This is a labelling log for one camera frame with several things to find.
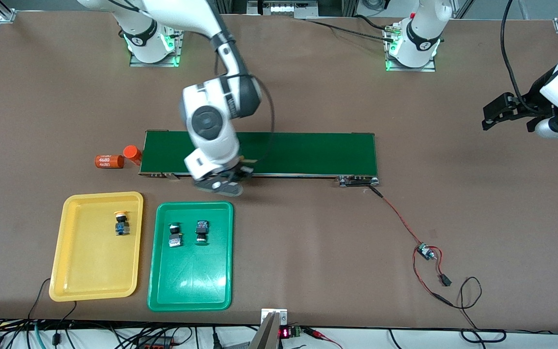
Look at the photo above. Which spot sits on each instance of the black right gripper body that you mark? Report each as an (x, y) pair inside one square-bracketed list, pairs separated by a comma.
[(238, 173)]

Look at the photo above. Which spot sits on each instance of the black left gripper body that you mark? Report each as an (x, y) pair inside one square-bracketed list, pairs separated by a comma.
[(534, 104)]

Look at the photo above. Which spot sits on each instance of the green push button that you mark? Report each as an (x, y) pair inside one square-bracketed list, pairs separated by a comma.
[(176, 237), (202, 231)]

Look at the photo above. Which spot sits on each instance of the orange cylinder white print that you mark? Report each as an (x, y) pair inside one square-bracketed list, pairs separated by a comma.
[(132, 154), (109, 161)]

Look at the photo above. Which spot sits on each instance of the yellow push button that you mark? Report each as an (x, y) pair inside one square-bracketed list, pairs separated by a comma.
[(122, 225)]

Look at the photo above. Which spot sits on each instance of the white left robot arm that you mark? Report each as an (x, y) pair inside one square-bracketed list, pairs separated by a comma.
[(422, 29)]

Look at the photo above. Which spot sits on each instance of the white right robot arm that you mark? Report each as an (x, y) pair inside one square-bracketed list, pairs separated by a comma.
[(211, 121)]

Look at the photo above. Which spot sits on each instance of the green conveyor belt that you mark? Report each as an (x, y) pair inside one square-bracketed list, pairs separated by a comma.
[(308, 152)]

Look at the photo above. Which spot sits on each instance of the green plastic tray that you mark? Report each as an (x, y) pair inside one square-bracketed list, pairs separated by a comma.
[(192, 276)]

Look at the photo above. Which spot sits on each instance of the small speed controller board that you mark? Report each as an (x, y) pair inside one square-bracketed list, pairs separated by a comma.
[(424, 251)]

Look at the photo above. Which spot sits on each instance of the red digit display module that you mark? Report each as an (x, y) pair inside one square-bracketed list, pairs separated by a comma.
[(286, 333)]

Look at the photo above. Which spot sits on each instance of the yellow plastic tray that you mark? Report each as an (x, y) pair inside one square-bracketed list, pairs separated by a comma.
[(90, 261)]

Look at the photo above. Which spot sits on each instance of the red clip lead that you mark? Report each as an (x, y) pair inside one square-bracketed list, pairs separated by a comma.
[(315, 332)]

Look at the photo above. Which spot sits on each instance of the orange power strip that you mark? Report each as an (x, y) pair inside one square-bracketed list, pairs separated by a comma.
[(155, 344)]

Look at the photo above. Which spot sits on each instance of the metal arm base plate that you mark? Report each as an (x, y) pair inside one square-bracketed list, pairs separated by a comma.
[(412, 69), (153, 63)]

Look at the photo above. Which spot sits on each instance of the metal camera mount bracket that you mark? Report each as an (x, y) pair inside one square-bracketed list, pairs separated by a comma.
[(269, 334)]

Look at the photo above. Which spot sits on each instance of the metal equipment frame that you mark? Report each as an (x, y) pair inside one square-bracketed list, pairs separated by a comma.
[(284, 8)]

